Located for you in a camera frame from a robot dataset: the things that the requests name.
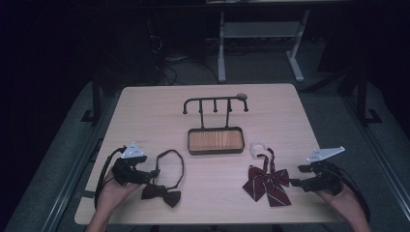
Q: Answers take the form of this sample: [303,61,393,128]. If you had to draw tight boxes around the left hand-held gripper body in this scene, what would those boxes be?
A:
[110,141,153,187]

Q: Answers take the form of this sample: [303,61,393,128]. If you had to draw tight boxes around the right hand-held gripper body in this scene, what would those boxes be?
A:
[306,146,346,196]

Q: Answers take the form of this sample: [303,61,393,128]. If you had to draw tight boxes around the dark brown bow tie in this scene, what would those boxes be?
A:
[140,149,185,209]

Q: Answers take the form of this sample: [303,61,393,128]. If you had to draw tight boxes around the red striped bow tie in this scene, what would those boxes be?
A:
[242,140,292,208]

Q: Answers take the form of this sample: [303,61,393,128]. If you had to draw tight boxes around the black hook rack wooden tray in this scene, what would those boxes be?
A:
[182,92,249,157]

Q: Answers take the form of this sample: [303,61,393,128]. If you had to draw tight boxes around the person's right hand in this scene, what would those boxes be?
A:
[313,184,367,224]

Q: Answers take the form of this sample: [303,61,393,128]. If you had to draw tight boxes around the person's left hand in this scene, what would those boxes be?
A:
[95,169,141,223]

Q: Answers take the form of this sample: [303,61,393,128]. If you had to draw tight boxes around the black metal stand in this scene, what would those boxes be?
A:
[354,62,383,126]
[80,69,104,124]

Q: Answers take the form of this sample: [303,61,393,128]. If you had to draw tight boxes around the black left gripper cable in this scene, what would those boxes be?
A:
[94,146,128,209]

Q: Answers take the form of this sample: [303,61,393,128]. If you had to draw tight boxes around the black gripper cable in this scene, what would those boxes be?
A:
[333,165,371,223]
[94,146,128,209]

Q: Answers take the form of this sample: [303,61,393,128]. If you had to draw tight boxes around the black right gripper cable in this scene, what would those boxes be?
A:
[333,165,371,223]

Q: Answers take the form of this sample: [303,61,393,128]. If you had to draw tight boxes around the grey metal rail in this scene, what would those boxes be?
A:
[40,96,112,232]
[342,95,410,214]

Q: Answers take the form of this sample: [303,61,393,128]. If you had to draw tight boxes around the black floor cables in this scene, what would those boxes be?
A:
[151,33,220,86]

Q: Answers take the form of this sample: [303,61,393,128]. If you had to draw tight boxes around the white metal desk frame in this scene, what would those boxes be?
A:
[217,9,311,83]

